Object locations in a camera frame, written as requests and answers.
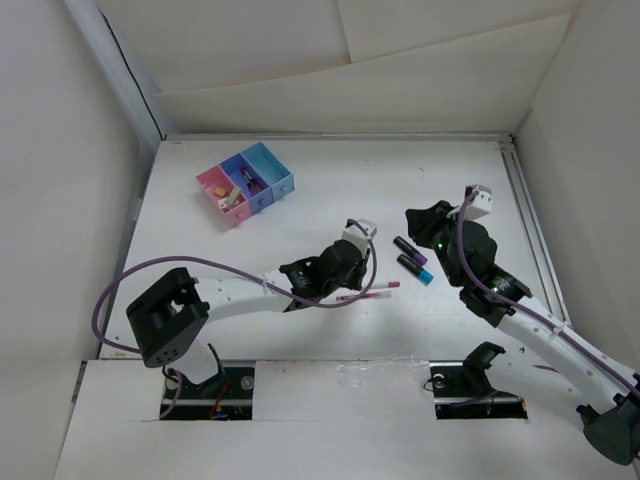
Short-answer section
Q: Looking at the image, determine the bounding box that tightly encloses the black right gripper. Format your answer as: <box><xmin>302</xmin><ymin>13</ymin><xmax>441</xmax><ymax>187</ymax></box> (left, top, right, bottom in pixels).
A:
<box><xmin>405</xmin><ymin>200</ymin><xmax>469</xmax><ymax>287</ymax></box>

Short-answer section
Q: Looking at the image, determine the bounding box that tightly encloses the white pen pink cap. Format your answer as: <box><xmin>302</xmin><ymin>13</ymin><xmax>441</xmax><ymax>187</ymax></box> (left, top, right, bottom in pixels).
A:
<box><xmin>370</xmin><ymin>281</ymin><xmax>401</xmax><ymax>290</ymax></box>

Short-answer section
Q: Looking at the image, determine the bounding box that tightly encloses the white eraser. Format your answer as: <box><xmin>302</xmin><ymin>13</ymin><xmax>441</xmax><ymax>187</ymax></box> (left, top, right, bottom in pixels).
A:
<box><xmin>218</xmin><ymin>186</ymin><xmax>242</xmax><ymax>209</ymax></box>

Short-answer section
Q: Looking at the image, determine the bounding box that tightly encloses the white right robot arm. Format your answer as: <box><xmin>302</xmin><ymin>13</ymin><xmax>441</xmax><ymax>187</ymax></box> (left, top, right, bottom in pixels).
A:
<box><xmin>405</xmin><ymin>197</ymin><xmax>639</xmax><ymax>466</ymax></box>

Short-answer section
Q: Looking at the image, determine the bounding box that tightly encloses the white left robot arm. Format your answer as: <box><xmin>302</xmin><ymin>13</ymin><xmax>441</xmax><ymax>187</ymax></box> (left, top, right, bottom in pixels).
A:
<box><xmin>126</xmin><ymin>239</ymin><xmax>371</xmax><ymax>397</ymax></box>

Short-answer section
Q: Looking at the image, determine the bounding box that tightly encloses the black purple highlighter marker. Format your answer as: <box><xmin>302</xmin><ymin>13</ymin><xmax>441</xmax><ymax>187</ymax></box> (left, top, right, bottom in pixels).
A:
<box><xmin>393</xmin><ymin>236</ymin><xmax>427</xmax><ymax>266</ymax></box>

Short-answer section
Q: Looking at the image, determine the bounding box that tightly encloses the black blue highlighter marker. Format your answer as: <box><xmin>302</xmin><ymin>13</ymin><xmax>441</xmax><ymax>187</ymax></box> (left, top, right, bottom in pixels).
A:
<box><xmin>396</xmin><ymin>254</ymin><xmax>433</xmax><ymax>285</ymax></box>

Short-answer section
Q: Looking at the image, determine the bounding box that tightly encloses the light blue drawer box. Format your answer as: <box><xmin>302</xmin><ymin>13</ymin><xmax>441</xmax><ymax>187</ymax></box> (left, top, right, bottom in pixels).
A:
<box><xmin>241</xmin><ymin>142</ymin><xmax>295</xmax><ymax>201</ymax></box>

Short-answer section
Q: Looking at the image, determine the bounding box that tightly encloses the dark blue drawer box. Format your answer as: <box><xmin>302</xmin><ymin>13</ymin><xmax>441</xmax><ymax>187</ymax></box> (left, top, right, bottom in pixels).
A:
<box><xmin>219</xmin><ymin>154</ymin><xmax>274</xmax><ymax>214</ymax></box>

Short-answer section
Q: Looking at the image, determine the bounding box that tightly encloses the pink drawer box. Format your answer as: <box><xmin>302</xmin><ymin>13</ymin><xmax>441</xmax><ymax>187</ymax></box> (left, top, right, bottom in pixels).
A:
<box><xmin>196</xmin><ymin>166</ymin><xmax>252</xmax><ymax>228</ymax></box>

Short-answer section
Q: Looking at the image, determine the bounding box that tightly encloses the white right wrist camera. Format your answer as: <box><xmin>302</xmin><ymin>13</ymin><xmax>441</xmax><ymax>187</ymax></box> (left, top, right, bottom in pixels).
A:
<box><xmin>454</xmin><ymin>184</ymin><xmax>493</xmax><ymax>221</ymax></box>

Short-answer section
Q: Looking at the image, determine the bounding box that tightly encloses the aluminium rail right edge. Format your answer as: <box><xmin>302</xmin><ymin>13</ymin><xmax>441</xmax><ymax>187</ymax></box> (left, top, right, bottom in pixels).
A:
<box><xmin>498</xmin><ymin>133</ymin><xmax>572</xmax><ymax>325</ymax></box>

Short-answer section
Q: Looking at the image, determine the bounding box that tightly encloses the aluminium rail edge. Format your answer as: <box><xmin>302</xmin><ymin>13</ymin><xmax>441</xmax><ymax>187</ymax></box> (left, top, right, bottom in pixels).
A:
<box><xmin>166</xmin><ymin>132</ymin><xmax>513</xmax><ymax>144</ymax></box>
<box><xmin>498</xmin><ymin>133</ymin><xmax>572</xmax><ymax>325</ymax></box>

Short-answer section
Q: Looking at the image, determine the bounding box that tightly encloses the aluminium rail back edge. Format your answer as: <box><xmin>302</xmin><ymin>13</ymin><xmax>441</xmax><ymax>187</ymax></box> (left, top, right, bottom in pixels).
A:
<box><xmin>166</xmin><ymin>132</ymin><xmax>513</xmax><ymax>144</ymax></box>

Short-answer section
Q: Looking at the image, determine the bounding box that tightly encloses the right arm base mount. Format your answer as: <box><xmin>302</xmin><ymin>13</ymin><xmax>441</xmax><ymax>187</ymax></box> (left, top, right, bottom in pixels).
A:
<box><xmin>422</xmin><ymin>342</ymin><xmax>528</xmax><ymax>420</ymax></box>

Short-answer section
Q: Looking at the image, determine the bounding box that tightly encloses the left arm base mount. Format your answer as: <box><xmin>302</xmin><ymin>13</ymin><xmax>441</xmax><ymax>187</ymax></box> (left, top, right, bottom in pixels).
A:
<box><xmin>159</xmin><ymin>351</ymin><xmax>256</xmax><ymax>421</ymax></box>

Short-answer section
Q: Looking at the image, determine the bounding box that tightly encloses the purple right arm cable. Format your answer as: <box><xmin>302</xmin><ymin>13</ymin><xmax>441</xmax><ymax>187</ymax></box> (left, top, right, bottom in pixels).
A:
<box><xmin>455</xmin><ymin>192</ymin><xmax>640</xmax><ymax>396</ymax></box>

